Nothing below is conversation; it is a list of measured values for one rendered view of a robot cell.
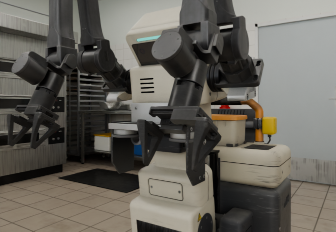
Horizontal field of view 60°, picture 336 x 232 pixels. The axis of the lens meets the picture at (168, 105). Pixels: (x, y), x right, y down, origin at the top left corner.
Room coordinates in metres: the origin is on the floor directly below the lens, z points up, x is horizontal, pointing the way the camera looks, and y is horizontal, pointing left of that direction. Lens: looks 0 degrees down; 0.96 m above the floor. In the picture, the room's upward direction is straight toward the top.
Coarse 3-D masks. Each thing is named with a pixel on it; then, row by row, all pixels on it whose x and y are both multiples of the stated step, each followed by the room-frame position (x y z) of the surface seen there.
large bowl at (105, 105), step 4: (100, 104) 4.77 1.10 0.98; (104, 104) 4.72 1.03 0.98; (108, 104) 4.71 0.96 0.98; (112, 104) 4.72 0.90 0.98; (116, 104) 4.76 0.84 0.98; (120, 104) 4.86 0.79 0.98; (104, 108) 4.77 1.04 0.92; (108, 108) 4.75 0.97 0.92; (112, 108) 4.76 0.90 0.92; (116, 108) 4.81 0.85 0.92
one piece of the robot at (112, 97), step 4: (128, 68) 1.05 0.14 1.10; (112, 92) 1.01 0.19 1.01; (116, 92) 1.00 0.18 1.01; (108, 96) 1.00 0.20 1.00; (112, 96) 0.99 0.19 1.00; (116, 96) 0.98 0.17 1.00; (108, 100) 1.00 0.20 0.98; (112, 100) 0.99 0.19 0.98; (116, 100) 0.98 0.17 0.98; (120, 100) 0.99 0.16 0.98; (124, 100) 1.01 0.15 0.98
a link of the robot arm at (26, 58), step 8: (24, 56) 0.72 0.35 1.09; (32, 56) 0.73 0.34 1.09; (40, 56) 0.74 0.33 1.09; (64, 56) 0.79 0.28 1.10; (72, 56) 0.79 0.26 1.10; (16, 64) 0.72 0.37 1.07; (24, 64) 0.70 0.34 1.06; (32, 64) 0.71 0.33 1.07; (40, 64) 0.74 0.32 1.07; (48, 64) 0.76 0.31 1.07; (64, 64) 0.78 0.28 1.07; (72, 64) 0.79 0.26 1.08; (16, 72) 0.70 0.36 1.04; (24, 72) 0.70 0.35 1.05; (32, 72) 0.72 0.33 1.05; (40, 72) 0.73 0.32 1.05; (56, 72) 0.80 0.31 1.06; (64, 72) 0.78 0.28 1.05; (32, 80) 0.73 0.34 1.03; (40, 80) 0.74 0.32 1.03
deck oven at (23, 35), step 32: (0, 32) 3.48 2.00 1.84; (32, 32) 3.58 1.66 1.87; (0, 64) 3.45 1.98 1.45; (0, 96) 3.45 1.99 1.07; (64, 96) 4.24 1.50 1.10; (0, 128) 3.48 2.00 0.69; (64, 128) 4.24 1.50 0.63; (0, 160) 3.48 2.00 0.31; (32, 160) 3.82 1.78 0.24; (64, 160) 4.24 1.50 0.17
